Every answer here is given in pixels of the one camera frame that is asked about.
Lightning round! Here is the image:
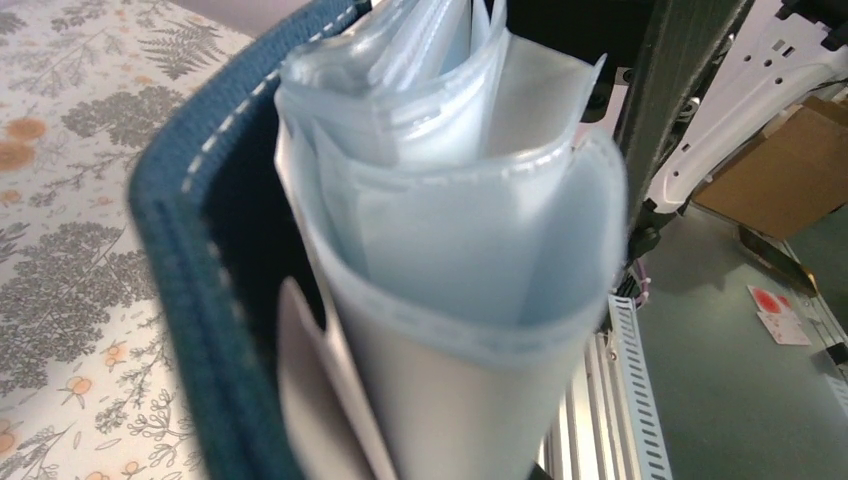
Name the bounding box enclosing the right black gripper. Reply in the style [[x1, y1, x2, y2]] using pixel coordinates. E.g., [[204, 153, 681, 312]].
[[506, 0, 752, 219]]

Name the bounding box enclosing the blue leather card holder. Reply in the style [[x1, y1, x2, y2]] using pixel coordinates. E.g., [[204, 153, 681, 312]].
[[128, 1, 627, 479]]

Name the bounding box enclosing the aluminium rail frame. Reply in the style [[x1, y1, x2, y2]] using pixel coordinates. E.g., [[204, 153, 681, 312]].
[[537, 334, 629, 479]]

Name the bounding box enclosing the red white paper card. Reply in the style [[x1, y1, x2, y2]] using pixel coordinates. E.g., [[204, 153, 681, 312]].
[[747, 285, 811, 346]]

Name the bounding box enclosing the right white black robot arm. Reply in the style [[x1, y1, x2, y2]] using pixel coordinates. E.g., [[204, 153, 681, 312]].
[[500, 1, 847, 219]]

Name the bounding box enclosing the brown cardboard box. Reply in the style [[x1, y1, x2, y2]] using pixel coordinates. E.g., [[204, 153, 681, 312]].
[[694, 97, 847, 240]]

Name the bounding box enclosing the slotted cable duct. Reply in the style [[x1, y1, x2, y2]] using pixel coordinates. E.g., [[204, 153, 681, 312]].
[[608, 295, 673, 480]]

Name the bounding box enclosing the floral patterned table mat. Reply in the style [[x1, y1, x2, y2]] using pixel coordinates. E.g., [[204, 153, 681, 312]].
[[1, 1, 249, 479]]

